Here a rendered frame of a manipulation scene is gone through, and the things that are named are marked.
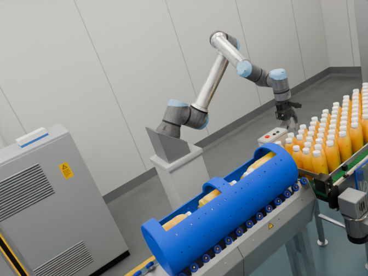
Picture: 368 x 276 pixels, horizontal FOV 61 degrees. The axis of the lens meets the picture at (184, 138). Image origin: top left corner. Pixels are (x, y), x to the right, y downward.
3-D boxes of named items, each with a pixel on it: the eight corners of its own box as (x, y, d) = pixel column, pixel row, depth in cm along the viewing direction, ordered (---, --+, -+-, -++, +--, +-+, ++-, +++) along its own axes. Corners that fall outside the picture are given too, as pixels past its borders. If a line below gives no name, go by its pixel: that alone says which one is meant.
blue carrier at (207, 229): (151, 255, 170) (133, 216, 157) (264, 174, 205) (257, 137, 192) (179, 288, 147) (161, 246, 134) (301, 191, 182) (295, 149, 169)
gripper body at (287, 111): (276, 120, 187) (272, 102, 183) (286, 114, 191) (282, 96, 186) (286, 121, 181) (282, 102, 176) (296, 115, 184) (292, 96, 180)
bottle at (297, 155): (294, 172, 207) (289, 147, 200) (306, 170, 205) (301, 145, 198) (296, 178, 200) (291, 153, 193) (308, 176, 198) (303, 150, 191)
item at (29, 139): (19, 147, 276) (15, 139, 273) (45, 134, 288) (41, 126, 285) (22, 149, 266) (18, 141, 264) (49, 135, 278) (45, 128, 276)
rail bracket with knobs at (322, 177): (312, 191, 184) (310, 177, 180) (320, 185, 187) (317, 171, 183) (328, 197, 176) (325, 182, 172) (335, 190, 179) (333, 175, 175)
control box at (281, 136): (260, 151, 225) (257, 139, 221) (279, 138, 233) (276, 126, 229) (270, 154, 217) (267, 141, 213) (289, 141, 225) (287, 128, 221)
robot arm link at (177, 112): (159, 118, 242) (166, 96, 241) (178, 124, 250) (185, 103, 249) (167, 121, 229) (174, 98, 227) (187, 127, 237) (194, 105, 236)
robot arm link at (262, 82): (253, 67, 189) (266, 67, 179) (266, 74, 195) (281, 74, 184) (247, 82, 190) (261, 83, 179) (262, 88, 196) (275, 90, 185)
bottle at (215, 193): (202, 202, 167) (228, 184, 175) (211, 211, 163) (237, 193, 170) (202, 194, 162) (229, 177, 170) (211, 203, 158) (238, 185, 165)
